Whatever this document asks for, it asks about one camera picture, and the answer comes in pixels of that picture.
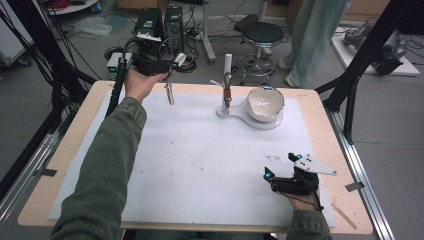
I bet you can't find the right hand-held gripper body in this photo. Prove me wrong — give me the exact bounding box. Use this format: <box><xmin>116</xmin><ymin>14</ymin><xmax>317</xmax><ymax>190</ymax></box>
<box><xmin>270</xmin><ymin>153</ymin><xmax>338</xmax><ymax>198</ymax></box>

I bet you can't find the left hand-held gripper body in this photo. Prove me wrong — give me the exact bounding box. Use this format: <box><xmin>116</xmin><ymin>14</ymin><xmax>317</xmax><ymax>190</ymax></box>
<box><xmin>131</xmin><ymin>31</ymin><xmax>174</xmax><ymax>77</ymax></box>

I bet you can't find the white key stand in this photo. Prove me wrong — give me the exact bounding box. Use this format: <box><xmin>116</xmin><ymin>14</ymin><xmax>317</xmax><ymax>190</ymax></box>
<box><xmin>209</xmin><ymin>53</ymin><xmax>284</xmax><ymax>132</ymax></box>

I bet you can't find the person's right hand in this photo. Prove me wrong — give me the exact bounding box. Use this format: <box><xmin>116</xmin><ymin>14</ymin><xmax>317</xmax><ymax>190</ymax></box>
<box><xmin>284</xmin><ymin>188</ymin><xmax>324</xmax><ymax>213</ymax></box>

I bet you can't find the person's left hand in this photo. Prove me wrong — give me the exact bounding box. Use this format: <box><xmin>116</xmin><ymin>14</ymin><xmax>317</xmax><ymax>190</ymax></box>
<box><xmin>124</xmin><ymin>66</ymin><xmax>169</xmax><ymax>105</ymax></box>

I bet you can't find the grey power supply box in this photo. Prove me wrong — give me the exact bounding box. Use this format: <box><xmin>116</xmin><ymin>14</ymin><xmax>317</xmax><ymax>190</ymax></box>
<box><xmin>106</xmin><ymin>52</ymin><xmax>133</xmax><ymax>75</ymax></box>

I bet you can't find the black computer tower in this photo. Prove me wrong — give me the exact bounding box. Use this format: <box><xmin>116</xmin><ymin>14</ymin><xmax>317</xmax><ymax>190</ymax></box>
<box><xmin>163</xmin><ymin>5</ymin><xmax>185</xmax><ymax>53</ymax></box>
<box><xmin>134</xmin><ymin>7</ymin><xmax>165</xmax><ymax>43</ymax></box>

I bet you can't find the wooden stick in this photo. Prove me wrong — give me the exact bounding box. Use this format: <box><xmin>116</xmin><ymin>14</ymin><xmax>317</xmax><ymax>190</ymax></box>
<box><xmin>331</xmin><ymin>203</ymin><xmax>358</xmax><ymax>231</ymax></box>

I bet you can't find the white eggshell-shaped bowl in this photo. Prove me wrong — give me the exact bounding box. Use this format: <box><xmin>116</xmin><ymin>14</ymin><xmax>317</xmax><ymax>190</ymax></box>
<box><xmin>245</xmin><ymin>85</ymin><xmax>286</xmax><ymax>123</ymax></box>

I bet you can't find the clear plastic sheet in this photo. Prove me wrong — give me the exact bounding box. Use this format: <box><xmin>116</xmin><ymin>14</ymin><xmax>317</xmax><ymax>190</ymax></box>
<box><xmin>70</xmin><ymin>15</ymin><xmax>114</xmax><ymax>37</ymax></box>

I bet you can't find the white table mat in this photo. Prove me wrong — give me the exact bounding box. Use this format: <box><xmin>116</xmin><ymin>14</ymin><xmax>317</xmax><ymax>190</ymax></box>
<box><xmin>48</xmin><ymin>91</ymin><xmax>336</xmax><ymax>228</ymax></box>

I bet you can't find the round white table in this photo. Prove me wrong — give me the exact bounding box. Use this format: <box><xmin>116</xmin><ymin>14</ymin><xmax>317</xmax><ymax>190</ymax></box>
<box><xmin>45</xmin><ymin>0</ymin><xmax>102</xmax><ymax>16</ymax></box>

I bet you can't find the black round stool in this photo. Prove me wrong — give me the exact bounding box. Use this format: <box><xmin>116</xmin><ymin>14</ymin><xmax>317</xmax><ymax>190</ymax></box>
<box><xmin>238</xmin><ymin>21</ymin><xmax>285</xmax><ymax>86</ymax></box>

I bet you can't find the white board with machine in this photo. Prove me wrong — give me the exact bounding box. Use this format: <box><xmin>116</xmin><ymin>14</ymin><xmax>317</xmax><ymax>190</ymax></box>
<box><xmin>330</xmin><ymin>22</ymin><xmax>422</xmax><ymax>78</ymax></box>

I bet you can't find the thin black cable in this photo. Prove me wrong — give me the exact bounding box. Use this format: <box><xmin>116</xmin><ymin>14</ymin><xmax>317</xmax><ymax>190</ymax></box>
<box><xmin>278</xmin><ymin>179</ymin><xmax>325</xmax><ymax>213</ymax></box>

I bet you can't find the black corrugated cable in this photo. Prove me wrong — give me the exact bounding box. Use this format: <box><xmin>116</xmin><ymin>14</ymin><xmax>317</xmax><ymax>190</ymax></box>
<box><xmin>105</xmin><ymin>54</ymin><xmax>131</xmax><ymax>118</ymax></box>

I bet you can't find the aluminium rail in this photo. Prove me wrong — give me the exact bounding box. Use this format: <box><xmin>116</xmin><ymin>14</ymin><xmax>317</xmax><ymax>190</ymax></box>
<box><xmin>0</xmin><ymin>132</ymin><xmax>62</xmax><ymax>228</ymax></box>
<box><xmin>324</xmin><ymin>109</ymin><xmax>397</xmax><ymax>240</ymax></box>

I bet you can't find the black metal frame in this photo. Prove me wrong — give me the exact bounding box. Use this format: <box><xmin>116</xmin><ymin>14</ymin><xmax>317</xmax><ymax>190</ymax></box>
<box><xmin>314</xmin><ymin>0</ymin><xmax>424</xmax><ymax>145</ymax></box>
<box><xmin>0</xmin><ymin>0</ymin><xmax>98</xmax><ymax>201</ymax></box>

